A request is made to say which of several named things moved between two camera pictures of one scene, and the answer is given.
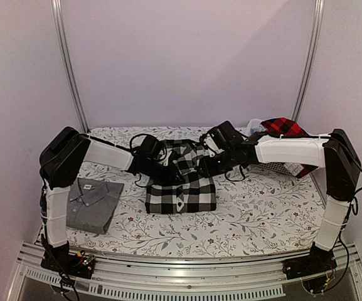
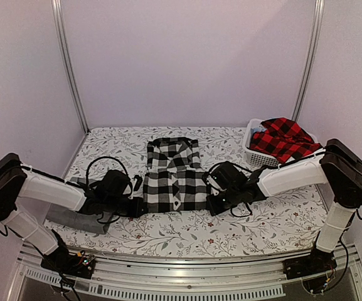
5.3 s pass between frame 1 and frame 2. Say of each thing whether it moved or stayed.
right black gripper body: moved
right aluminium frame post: stayed
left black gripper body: moved
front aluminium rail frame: stayed
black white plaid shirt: stayed
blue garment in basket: stayed
